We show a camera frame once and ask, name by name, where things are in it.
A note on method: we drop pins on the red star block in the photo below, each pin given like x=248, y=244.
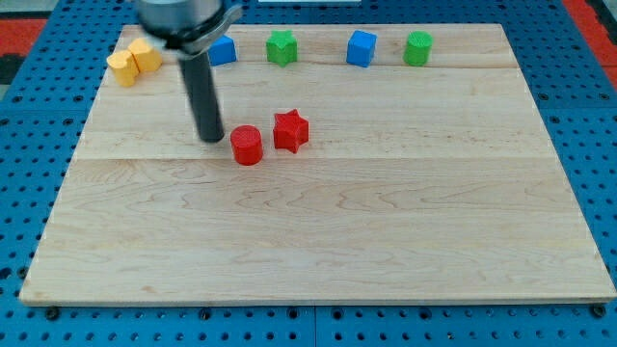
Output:
x=290, y=131

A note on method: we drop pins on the green cylinder block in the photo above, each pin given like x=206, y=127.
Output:
x=418, y=48

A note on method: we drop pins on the yellow hexagon block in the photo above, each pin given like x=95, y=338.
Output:
x=147, y=58

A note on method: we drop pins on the blue cube block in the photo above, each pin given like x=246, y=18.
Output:
x=360, y=48

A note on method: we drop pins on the yellow heart block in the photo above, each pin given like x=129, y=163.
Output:
x=123, y=67

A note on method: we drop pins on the light wooden board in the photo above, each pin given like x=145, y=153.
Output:
x=433, y=185

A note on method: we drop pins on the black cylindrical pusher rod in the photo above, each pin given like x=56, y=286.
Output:
x=199, y=85

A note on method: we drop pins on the red cylinder block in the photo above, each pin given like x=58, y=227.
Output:
x=246, y=143

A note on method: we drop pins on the blue block behind rod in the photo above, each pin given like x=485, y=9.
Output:
x=222, y=51

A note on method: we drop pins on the green star block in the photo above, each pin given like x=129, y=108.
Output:
x=281, y=48

